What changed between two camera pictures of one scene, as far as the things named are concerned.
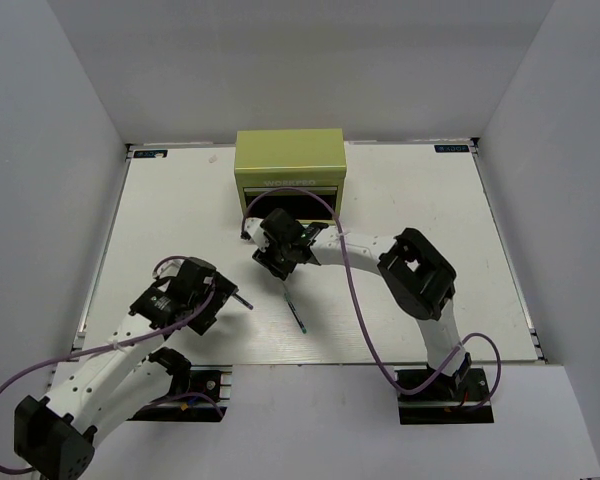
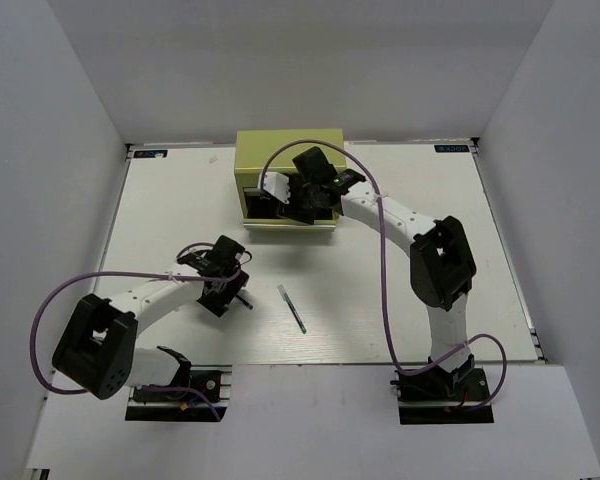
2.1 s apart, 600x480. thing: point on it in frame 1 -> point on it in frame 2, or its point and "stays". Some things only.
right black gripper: x=267 y=259 -> x=293 y=210
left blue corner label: x=151 y=154 stays
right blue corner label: x=451 y=148 stays
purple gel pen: x=243 y=301 stays
